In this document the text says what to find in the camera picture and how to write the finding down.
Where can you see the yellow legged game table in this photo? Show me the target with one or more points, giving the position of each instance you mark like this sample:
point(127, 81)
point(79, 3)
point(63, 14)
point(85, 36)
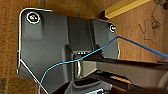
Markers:
point(126, 8)

